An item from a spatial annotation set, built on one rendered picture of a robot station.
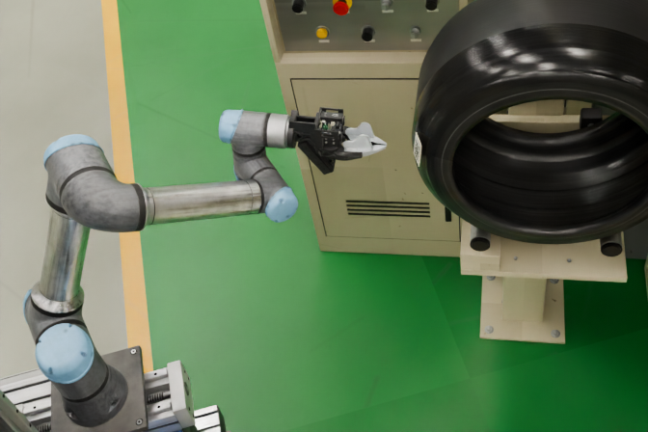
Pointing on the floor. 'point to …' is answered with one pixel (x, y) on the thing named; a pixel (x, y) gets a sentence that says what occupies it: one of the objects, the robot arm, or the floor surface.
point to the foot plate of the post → (490, 318)
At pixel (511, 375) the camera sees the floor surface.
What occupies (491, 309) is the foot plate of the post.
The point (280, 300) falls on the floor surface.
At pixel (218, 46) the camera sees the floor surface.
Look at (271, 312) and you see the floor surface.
